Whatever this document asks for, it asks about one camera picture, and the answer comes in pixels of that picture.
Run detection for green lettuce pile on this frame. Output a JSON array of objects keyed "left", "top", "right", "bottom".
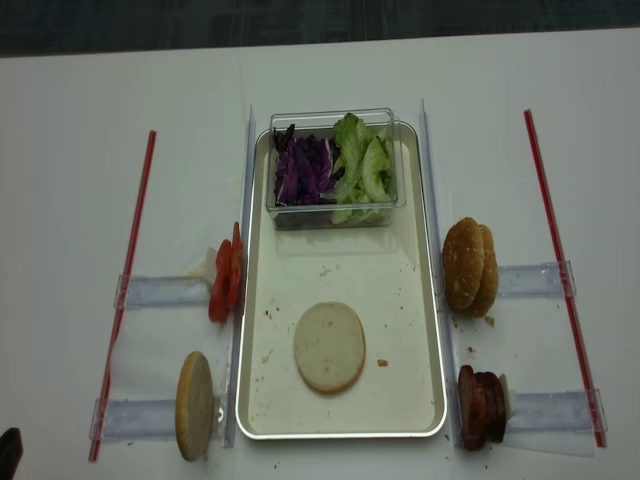
[{"left": 331, "top": 112, "right": 393, "bottom": 226}]

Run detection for rear tomato slice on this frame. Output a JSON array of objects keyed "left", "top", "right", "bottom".
[{"left": 228, "top": 222, "right": 243, "bottom": 309}]

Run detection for tomato slice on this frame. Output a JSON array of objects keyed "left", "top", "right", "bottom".
[
  {"left": 208, "top": 239, "right": 232, "bottom": 323},
  {"left": 228, "top": 222, "right": 243, "bottom": 309}
]

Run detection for white tomato pusher block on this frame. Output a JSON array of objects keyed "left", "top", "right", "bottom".
[{"left": 202, "top": 248, "right": 217, "bottom": 289}]

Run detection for front tomato slice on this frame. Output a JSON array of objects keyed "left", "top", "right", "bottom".
[{"left": 208, "top": 239, "right": 232, "bottom": 323}]

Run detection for middle meat patty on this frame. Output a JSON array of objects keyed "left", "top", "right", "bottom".
[{"left": 475, "top": 372, "right": 496, "bottom": 443}]

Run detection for meat patty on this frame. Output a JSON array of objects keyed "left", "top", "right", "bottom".
[
  {"left": 475, "top": 372, "right": 496, "bottom": 443},
  {"left": 458, "top": 365, "right": 484, "bottom": 451},
  {"left": 491, "top": 374, "right": 507, "bottom": 443}
]

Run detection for front meat patty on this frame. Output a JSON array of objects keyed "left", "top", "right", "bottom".
[{"left": 458, "top": 365, "right": 484, "bottom": 451}]

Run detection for rear meat patty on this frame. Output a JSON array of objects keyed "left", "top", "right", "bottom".
[{"left": 491, "top": 374, "right": 507, "bottom": 443}]

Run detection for shredded purple cabbage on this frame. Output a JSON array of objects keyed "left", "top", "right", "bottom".
[{"left": 272, "top": 124, "right": 339, "bottom": 207}]

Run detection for clear plastic salad container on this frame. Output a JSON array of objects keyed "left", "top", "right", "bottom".
[{"left": 264, "top": 108, "right": 405, "bottom": 230}]

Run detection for cream metal serving tray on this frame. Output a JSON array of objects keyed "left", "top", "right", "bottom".
[{"left": 236, "top": 124, "right": 447, "bottom": 440}]

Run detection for bottom bun slice on tray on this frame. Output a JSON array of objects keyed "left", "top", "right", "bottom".
[{"left": 293, "top": 301, "right": 366, "bottom": 394}]

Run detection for front sesame bun top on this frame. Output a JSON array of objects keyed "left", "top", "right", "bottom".
[{"left": 442, "top": 217, "right": 484, "bottom": 310}]

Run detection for sesame bun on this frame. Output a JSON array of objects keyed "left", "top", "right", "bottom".
[
  {"left": 467, "top": 224, "right": 499, "bottom": 318},
  {"left": 442, "top": 217, "right": 484, "bottom": 310}
]

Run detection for rear sesame bun top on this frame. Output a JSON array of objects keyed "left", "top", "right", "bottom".
[{"left": 467, "top": 224, "right": 499, "bottom": 318}]

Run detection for left red strip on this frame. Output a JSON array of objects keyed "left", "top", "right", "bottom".
[{"left": 88, "top": 130, "right": 157, "bottom": 464}]

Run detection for red strip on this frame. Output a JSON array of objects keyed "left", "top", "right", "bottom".
[
  {"left": 523, "top": 109, "right": 608, "bottom": 449},
  {"left": 88, "top": 130, "right": 157, "bottom": 464}
]

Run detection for upright bun slice left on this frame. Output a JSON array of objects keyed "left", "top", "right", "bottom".
[{"left": 175, "top": 351, "right": 214, "bottom": 462}]

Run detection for right red strip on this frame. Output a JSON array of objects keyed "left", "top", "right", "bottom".
[{"left": 523, "top": 109, "right": 608, "bottom": 449}]

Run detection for black object at corner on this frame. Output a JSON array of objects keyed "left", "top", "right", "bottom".
[{"left": 0, "top": 427, "right": 23, "bottom": 480}]

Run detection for clear tomato holder rail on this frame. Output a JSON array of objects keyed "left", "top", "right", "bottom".
[{"left": 114, "top": 275, "right": 210, "bottom": 310}]

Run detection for left clear vertical rail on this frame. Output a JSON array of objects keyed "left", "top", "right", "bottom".
[{"left": 223, "top": 105, "right": 256, "bottom": 449}]

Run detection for clear right bun holder rail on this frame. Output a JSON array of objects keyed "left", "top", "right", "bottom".
[{"left": 497, "top": 261, "right": 576, "bottom": 298}]

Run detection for clear bun holder rail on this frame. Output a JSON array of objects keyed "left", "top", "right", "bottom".
[
  {"left": 89, "top": 399, "right": 175, "bottom": 441},
  {"left": 497, "top": 261, "right": 576, "bottom": 298}
]

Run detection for clear left bun holder rail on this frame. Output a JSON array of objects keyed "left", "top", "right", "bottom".
[{"left": 89, "top": 399, "right": 175, "bottom": 441}]

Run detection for clear patty holder rail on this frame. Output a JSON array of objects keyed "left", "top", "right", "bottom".
[{"left": 506, "top": 389, "right": 608, "bottom": 434}]

